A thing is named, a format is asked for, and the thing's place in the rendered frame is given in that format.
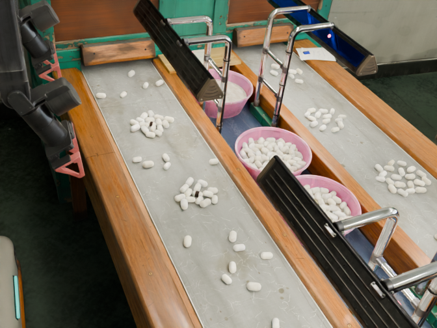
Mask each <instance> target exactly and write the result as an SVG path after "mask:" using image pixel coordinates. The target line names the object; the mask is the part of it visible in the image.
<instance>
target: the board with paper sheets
mask: <svg viewBox="0 0 437 328"><path fill-rule="evenodd" d="M224 48H225V47H220V48H211V56H210V57H211V58H212V59H213V60H214V62H215V63H216V65H217V66H218V67H222V65H223V58H224ZM158 58H159V60H160V61H161V62H162V63H163V65H164V66H165V68H166V69H167V70H168V72H169V73H170V74H174V73H176V71H175V69H173V67H172V66H171V64H170V63H169V62H168V60H167V59H166V57H165V56H164V55H163V54H161V55H158ZM230 59H231V61H230V66H231V65H236V64H241V61H240V60H239V59H238V58H237V57H236V56H235V55H234V54H233V53H232V52H231V58H230Z"/></svg>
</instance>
